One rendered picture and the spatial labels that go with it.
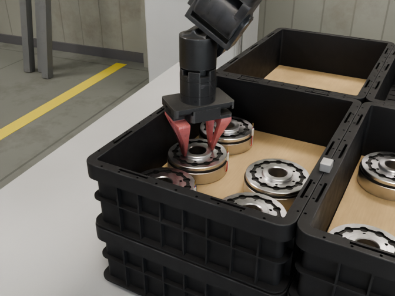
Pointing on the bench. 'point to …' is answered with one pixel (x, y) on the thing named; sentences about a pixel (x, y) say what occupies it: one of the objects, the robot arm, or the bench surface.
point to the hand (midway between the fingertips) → (197, 148)
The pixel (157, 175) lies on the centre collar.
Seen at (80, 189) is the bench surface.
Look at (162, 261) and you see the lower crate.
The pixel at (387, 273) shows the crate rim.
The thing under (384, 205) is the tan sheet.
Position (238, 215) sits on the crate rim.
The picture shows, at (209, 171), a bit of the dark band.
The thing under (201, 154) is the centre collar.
